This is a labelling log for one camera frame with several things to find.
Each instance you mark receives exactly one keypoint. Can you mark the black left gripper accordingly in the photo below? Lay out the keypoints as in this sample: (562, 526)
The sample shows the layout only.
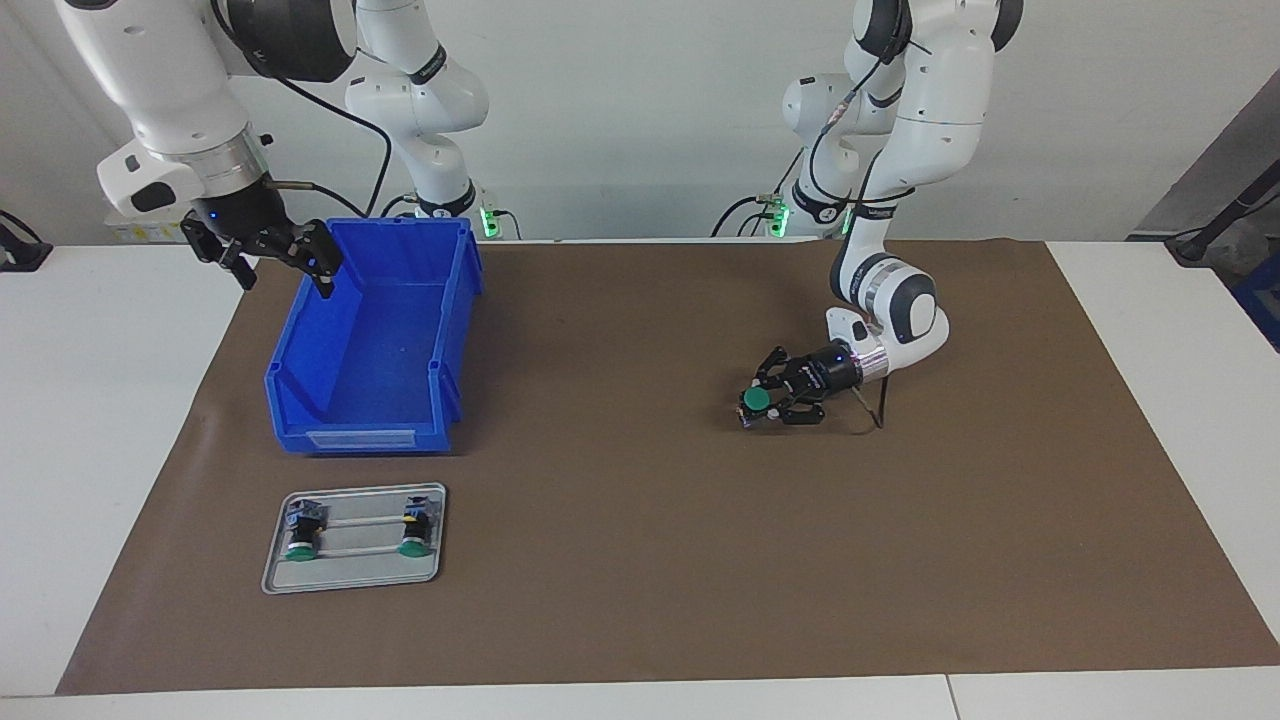
(828, 372)

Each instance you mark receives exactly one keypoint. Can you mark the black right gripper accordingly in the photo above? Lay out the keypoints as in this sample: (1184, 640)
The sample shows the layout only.
(245, 212)

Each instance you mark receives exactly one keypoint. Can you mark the green push button switch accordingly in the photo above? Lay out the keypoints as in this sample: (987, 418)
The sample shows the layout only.
(416, 525)
(757, 399)
(302, 530)

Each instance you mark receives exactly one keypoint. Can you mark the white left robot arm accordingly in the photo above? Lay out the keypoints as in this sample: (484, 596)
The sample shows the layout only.
(940, 110)

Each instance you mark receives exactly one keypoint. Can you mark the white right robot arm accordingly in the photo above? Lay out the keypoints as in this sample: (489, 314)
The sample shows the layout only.
(150, 70)

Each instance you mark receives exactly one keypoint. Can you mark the white cardboard box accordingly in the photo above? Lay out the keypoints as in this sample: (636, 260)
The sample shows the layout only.
(130, 230)

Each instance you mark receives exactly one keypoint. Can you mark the blue plastic storage bin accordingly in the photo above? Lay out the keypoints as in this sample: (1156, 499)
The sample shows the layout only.
(380, 340)

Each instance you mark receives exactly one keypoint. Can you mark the brown table mat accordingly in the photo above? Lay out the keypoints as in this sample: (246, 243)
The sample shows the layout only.
(700, 550)

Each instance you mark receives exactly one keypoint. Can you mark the grey metal tray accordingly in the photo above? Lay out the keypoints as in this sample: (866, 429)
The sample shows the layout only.
(350, 578)

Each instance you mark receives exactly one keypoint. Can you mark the black stand pole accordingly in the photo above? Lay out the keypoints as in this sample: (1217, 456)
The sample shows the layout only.
(1195, 245)

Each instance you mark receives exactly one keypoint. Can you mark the blue crate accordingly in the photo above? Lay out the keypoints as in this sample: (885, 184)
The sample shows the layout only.
(1262, 300)

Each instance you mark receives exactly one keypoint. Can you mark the black clamp mount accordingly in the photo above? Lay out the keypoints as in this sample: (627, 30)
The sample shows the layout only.
(20, 255)

